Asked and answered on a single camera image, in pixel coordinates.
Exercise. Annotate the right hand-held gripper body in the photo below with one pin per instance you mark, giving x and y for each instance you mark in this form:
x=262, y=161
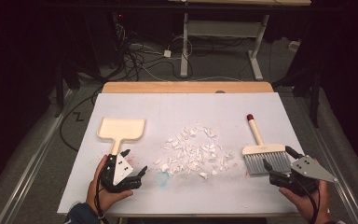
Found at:
x=307, y=169

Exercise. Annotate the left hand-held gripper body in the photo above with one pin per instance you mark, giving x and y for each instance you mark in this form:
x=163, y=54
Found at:
x=119, y=174

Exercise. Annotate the cream brush with red cap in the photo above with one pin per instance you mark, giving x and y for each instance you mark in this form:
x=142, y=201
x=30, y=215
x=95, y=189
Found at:
x=262, y=151

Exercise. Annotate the cream plastic dustpan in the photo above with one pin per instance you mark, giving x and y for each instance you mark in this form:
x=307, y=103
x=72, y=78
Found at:
x=121, y=129

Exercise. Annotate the person's left hand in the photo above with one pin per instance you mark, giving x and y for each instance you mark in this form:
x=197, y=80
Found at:
x=94, y=194

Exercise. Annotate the person's right hand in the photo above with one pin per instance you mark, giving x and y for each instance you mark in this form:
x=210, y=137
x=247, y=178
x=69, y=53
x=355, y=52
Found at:
x=310, y=208

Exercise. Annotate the black stand leg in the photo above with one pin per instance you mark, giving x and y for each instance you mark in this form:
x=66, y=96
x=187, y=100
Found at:
x=59, y=93
x=314, y=99

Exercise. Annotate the pile of white paper scraps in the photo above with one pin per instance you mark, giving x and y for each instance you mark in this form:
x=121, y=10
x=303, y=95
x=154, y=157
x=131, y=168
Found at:
x=195, y=152

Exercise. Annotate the white table mat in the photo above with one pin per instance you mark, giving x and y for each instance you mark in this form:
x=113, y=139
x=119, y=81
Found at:
x=186, y=109

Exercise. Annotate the wooden table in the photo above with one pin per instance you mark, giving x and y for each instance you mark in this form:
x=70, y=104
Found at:
x=183, y=87

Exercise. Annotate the white power adapter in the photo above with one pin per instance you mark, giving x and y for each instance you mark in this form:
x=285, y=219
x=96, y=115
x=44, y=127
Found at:
x=167, y=53

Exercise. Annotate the aluminium floor rail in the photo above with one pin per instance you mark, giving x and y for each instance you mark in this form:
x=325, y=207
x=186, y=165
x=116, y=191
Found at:
x=34, y=161
x=335, y=168

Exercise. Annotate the white metal desk frame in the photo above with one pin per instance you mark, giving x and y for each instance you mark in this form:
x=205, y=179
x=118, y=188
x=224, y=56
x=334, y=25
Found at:
x=223, y=28

